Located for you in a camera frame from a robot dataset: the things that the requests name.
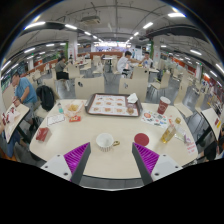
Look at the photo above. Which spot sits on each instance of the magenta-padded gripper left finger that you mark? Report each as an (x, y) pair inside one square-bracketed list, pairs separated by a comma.
[(76, 158)]

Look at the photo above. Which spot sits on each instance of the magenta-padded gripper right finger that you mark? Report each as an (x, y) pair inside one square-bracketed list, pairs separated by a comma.
[(146, 158)]

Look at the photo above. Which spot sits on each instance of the clear bottle with tan cap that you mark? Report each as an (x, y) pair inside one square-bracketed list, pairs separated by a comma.
[(168, 134)]

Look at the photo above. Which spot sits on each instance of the round red coaster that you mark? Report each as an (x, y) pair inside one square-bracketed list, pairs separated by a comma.
[(141, 139)]

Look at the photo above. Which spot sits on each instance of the flat red paper packet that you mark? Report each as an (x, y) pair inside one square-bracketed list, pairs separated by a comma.
[(75, 118)]

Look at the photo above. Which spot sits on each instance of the printed paper flyer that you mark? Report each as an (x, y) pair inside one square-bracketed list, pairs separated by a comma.
[(153, 119)]

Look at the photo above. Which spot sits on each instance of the small red box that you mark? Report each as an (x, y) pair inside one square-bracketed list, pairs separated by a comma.
[(42, 134)]

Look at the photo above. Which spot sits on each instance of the white printed card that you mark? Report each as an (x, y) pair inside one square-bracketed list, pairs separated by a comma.
[(56, 119)]

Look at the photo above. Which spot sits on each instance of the small teal bottle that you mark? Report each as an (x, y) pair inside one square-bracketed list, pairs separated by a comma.
[(60, 108)]

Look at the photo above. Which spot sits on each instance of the red paper cup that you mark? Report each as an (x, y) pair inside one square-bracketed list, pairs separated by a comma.
[(163, 106)]

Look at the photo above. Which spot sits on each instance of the white napkin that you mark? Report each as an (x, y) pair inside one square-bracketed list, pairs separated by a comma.
[(132, 98)]

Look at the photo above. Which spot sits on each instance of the brown food tray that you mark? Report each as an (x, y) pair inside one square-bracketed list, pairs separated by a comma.
[(110, 106)]

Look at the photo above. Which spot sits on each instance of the beige dining table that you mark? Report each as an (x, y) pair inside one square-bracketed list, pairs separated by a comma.
[(210, 119), (18, 125)]

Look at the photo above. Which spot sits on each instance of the black backpack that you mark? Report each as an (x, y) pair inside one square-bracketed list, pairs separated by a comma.
[(46, 97)]

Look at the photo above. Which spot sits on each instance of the beige wooden chair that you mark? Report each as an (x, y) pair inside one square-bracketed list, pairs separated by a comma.
[(89, 87), (133, 88)]

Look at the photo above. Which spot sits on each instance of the group of beige chairs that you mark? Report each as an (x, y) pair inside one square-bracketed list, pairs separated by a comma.
[(164, 79)]

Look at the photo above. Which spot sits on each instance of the person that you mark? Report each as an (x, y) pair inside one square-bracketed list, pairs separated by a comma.
[(146, 61), (61, 68), (124, 63), (26, 91)]

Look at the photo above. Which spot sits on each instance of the ceiling air conditioner unit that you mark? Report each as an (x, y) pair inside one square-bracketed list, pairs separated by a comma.
[(90, 19)]

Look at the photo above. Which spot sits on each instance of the group of ceiling lights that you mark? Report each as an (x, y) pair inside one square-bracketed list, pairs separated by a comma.
[(176, 14)]

